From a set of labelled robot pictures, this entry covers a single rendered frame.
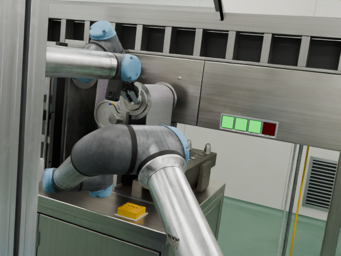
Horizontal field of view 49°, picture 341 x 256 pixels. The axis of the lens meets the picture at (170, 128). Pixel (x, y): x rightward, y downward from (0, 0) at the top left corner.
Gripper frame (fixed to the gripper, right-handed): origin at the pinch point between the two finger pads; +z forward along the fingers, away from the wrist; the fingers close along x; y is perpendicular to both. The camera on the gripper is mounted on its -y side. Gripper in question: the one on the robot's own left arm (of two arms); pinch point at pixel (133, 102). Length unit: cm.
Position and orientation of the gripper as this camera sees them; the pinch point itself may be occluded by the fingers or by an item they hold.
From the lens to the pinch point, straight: 142.7
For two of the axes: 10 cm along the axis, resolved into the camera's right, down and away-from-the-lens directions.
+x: -9.1, -1.7, 3.8
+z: 2.3, 5.5, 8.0
